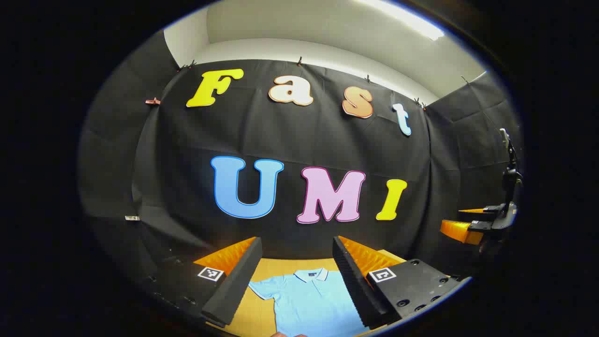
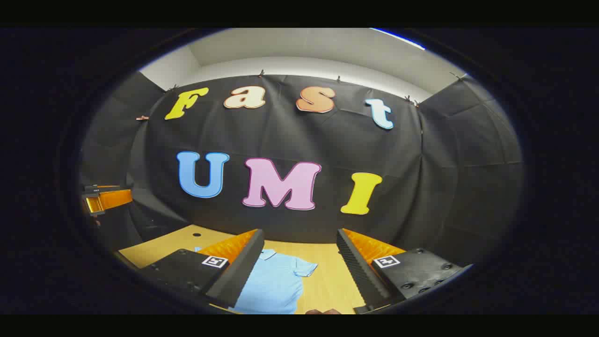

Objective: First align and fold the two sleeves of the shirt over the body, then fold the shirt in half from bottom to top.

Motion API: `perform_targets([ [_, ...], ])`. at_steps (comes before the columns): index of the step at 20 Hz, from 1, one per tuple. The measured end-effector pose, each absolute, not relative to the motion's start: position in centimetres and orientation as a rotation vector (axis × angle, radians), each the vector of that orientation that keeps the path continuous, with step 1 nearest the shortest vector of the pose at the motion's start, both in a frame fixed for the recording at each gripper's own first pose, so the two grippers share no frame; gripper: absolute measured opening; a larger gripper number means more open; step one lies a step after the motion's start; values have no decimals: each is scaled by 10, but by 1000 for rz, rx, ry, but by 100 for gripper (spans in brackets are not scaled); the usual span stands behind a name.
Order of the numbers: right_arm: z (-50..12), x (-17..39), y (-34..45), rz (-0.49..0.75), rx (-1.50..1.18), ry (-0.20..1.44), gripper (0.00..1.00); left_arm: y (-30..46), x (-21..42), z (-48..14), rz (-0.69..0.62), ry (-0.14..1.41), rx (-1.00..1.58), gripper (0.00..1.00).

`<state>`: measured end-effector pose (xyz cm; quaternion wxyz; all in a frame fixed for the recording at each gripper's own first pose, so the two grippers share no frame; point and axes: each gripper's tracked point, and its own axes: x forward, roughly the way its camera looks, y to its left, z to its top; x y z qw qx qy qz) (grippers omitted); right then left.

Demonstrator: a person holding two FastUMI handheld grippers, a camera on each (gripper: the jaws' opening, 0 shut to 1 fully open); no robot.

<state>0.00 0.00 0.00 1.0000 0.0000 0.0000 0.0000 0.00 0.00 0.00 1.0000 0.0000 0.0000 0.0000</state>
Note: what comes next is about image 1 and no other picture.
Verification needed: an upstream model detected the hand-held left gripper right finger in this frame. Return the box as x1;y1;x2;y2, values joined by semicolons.
332;235;473;330

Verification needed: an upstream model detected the black backdrop cloth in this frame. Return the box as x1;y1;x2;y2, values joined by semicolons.
77;30;525;291

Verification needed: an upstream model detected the light blue T-shirt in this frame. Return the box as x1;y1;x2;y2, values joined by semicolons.
248;268;370;337

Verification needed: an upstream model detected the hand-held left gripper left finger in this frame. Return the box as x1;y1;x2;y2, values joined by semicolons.
136;236;263;328

